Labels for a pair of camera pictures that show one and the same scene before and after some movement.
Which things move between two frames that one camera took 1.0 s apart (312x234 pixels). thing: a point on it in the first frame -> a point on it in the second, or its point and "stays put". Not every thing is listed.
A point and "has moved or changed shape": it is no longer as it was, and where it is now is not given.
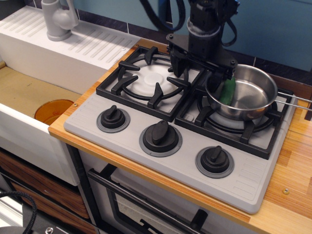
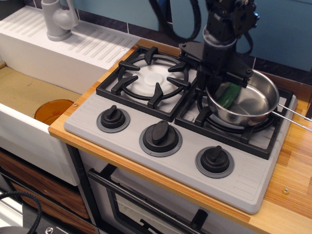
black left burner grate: (146, 81) stays put
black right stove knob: (215, 162) stays put
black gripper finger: (179, 63) -> (202, 79)
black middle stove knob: (160, 139) stays put
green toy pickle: (227, 91) has moved or changed shape
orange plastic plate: (49, 112) stays put
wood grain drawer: (58, 198) stays put
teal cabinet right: (279, 31) stays put
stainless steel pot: (256, 91) has moved or changed shape
